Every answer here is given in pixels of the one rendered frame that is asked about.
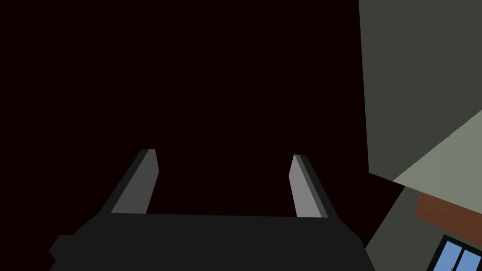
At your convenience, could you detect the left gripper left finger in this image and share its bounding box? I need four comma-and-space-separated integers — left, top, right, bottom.
99, 148, 160, 215

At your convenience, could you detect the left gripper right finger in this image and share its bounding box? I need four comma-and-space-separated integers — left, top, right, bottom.
288, 154, 339, 219

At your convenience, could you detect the blue window with black frame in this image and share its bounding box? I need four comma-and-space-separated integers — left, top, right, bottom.
426, 234, 482, 271

